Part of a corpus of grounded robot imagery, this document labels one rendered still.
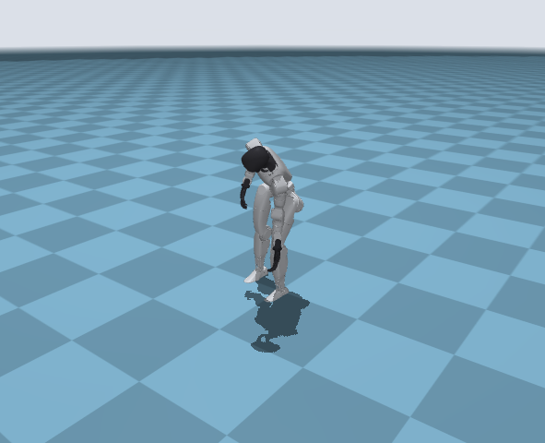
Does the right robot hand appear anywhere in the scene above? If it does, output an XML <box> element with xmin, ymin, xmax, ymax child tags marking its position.
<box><xmin>240</xmin><ymin>178</ymin><xmax>250</xmax><ymax>210</ymax></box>

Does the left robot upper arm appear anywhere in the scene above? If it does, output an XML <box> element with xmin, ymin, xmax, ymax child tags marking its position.
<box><xmin>271</xmin><ymin>175</ymin><xmax>288</xmax><ymax>221</ymax></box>

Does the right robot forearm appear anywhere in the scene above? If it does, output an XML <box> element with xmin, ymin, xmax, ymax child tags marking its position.
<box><xmin>243</xmin><ymin>170</ymin><xmax>255</xmax><ymax>185</ymax></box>

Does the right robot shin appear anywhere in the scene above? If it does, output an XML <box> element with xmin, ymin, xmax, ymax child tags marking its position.
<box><xmin>254</xmin><ymin>232</ymin><xmax>270</xmax><ymax>272</ymax></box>

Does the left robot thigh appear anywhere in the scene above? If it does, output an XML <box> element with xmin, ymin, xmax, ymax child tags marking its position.
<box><xmin>270</xmin><ymin>191</ymin><xmax>303</xmax><ymax>255</ymax></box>

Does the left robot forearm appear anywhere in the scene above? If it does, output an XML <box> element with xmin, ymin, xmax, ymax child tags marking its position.
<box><xmin>271</xmin><ymin>210</ymin><xmax>285</xmax><ymax>247</ymax></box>

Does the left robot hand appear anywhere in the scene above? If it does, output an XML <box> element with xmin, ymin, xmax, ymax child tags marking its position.
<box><xmin>267</xmin><ymin>239</ymin><xmax>282</xmax><ymax>272</ymax></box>

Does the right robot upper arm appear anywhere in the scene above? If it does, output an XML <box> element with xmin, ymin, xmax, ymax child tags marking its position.
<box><xmin>245</xmin><ymin>138</ymin><xmax>263</xmax><ymax>150</ymax></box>

